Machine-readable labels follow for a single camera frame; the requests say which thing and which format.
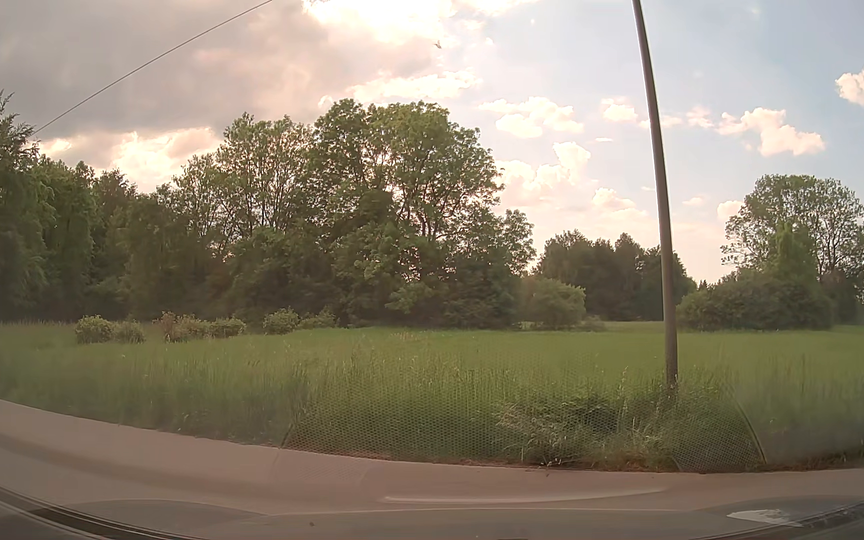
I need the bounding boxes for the tall grass field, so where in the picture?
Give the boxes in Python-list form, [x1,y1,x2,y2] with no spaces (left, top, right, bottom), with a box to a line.
[0,321,864,474]

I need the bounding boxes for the round green bush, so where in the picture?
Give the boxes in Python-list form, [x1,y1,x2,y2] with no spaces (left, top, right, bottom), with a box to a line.
[523,277,589,331]

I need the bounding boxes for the wood of green trees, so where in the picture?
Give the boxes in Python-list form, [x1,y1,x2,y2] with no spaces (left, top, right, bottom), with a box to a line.
[0,69,697,331]

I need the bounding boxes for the row of low bushes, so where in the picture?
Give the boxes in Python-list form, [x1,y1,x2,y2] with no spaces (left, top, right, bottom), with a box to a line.
[74,307,339,345]

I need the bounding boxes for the car's own bonnet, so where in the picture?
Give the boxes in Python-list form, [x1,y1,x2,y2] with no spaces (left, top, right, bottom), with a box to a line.
[0,474,864,540]

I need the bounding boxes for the grey asphalt road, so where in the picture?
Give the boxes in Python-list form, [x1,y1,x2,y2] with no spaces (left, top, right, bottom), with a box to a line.
[0,387,864,520]

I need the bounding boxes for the group of green trees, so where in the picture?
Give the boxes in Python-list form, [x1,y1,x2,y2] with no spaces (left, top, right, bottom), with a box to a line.
[676,174,864,332]

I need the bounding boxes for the grey lamp post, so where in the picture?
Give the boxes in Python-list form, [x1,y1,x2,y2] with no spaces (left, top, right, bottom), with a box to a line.
[631,0,680,391]

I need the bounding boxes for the overhead wires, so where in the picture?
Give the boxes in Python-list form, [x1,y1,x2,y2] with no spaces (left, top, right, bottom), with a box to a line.
[30,0,276,138]

